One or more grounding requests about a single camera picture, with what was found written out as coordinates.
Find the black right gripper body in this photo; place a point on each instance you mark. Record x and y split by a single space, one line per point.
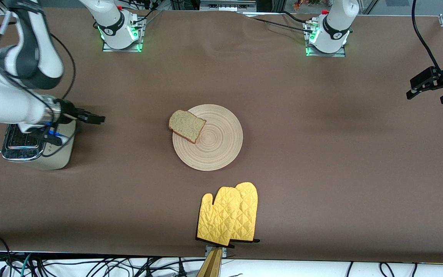
69 111

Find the brown bread slice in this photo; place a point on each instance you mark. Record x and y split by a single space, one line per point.
187 126

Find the round wooden plate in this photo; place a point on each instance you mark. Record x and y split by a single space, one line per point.
215 144

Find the cream and chrome toaster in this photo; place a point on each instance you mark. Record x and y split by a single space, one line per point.
62 148

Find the brown table cover cloth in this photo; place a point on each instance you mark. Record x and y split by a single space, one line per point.
221 77

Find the small orange background item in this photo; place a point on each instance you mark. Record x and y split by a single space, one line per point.
302 4

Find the yellow quilted oven mitt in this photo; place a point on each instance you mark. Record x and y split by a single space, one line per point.
217 219
249 215

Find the grey power strip box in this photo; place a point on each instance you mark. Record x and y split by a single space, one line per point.
227 5

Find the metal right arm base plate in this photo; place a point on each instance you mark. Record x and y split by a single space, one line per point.
123 49

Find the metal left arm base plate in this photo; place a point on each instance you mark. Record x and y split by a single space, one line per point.
338 54

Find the wooden camera mount post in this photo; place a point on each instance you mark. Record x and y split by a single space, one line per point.
210 265

